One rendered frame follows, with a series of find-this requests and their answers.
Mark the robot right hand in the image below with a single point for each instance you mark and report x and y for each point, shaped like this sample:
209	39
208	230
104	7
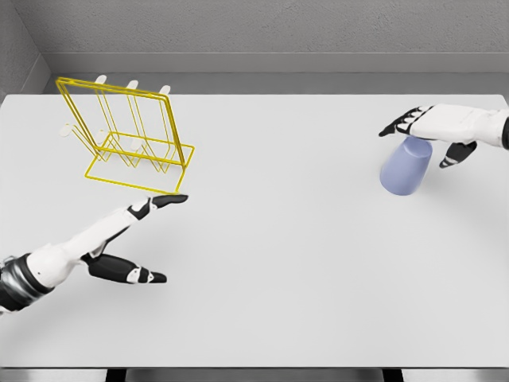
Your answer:
441	122

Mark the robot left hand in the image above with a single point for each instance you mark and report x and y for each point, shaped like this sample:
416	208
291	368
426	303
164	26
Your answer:
101	233

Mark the lavender blue cup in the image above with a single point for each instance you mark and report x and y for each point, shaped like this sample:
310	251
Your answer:
405	167

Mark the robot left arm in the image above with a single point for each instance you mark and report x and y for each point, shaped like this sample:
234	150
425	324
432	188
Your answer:
29	274

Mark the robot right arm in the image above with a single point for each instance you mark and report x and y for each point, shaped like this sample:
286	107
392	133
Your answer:
495	127

